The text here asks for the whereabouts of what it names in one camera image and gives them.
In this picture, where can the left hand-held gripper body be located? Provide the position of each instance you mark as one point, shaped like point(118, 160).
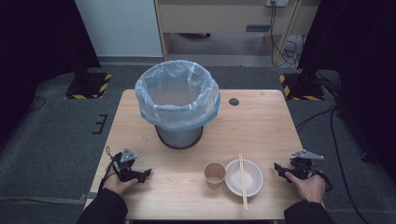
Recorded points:
point(127, 166)

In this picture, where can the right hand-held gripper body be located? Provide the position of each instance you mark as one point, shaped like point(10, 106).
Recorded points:
point(303, 165)

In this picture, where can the white plastic bowl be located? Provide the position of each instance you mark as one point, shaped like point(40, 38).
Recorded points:
point(253, 179)

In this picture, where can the wooden chopstick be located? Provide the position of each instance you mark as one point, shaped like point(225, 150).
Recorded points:
point(241, 174)
point(244, 186)

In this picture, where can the grey metal mesh trash bin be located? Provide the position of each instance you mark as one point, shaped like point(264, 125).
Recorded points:
point(179, 138)

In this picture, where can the clear blue plastic bin bag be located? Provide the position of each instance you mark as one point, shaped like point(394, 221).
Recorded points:
point(149, 107)

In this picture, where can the brown paper cup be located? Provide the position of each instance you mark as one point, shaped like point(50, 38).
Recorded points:
point(214, 179)

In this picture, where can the person's left hand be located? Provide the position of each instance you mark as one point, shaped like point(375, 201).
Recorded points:
point(116, 186)

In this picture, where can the person's right hand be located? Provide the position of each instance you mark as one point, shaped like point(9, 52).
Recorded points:
point(309, 188)

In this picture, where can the grey tape strip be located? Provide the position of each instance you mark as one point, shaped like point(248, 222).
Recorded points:
point(88, 196)

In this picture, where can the black stand base striped edge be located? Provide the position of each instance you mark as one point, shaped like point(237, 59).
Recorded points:
point(88, 85)
point(300, 88)

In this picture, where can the round grey table grommet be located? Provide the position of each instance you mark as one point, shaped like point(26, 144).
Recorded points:
point(233, 101)

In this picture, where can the dark curtain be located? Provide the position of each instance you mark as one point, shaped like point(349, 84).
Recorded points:
point(358, 62)
point(37, 46)

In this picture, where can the white power strip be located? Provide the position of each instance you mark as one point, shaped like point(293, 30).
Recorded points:
point(276, 2)

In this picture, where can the light wooden cabinet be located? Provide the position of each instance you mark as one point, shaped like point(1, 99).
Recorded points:
point(218, 15)

